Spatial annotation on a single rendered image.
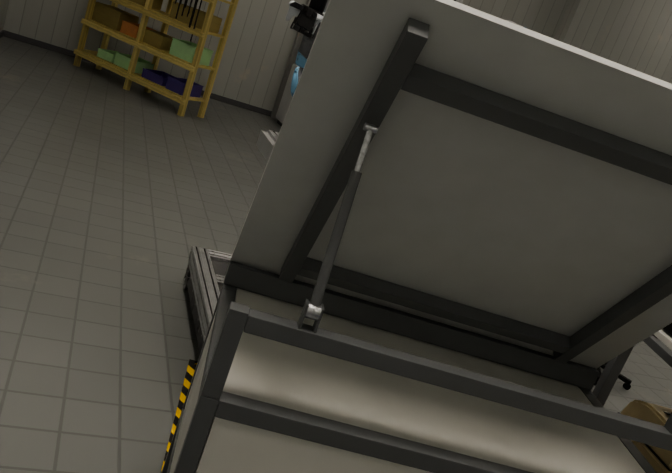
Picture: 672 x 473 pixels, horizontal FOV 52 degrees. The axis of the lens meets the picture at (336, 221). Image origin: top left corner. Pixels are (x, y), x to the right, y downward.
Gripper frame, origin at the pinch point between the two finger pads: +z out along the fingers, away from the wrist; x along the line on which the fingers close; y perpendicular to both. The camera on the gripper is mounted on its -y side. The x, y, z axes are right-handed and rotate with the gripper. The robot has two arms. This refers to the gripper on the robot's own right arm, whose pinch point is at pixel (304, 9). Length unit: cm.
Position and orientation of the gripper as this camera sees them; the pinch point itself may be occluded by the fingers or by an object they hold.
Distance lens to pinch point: 207.4
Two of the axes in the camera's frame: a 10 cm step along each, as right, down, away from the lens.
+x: -8.8, -4.8, 0.3
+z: -1.5, 2.2, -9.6
